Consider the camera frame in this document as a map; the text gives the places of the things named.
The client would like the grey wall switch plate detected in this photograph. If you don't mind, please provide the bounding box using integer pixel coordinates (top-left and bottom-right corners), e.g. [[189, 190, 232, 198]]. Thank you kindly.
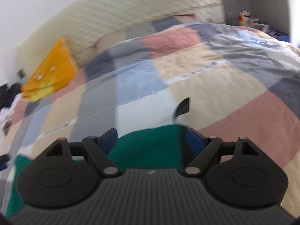
[[17, 69, 25, 79]]

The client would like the blue tray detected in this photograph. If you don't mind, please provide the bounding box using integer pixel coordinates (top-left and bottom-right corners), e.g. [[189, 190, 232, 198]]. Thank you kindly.
[[268, 28, 290, 42]]

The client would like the patchwork plaid duvet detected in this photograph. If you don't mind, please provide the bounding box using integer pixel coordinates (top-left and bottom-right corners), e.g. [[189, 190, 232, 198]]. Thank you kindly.
[[1, 17, 299, 216]]

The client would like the green printed sweatshirt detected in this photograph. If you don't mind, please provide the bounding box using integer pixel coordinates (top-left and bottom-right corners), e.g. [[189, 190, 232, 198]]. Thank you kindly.
[[4, 123, 200, 218]]

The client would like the black clothes pile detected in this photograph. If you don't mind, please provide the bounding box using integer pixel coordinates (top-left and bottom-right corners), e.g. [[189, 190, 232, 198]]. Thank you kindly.
[[0, 83, 21, 110]]

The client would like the orange bottle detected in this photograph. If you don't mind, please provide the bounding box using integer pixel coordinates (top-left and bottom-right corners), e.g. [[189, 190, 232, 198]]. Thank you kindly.
[[238, 13, 248, 26]]

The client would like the cream quilted headboard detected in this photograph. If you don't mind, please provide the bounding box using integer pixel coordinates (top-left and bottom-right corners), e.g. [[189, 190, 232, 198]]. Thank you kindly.
[[16, 0, 225, 76]]

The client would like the white clothes pile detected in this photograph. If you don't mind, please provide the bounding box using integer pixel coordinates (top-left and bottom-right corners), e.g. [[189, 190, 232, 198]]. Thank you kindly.
[[0, 94, 22, 128]]

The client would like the orange crown pillow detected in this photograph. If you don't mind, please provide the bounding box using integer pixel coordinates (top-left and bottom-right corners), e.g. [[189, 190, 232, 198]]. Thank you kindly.
[[21, 39, 79, 102]]

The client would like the plaid bed pillow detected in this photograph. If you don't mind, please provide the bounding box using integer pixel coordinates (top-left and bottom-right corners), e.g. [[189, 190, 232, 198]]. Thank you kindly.
[[94, 31, 127, 52]]

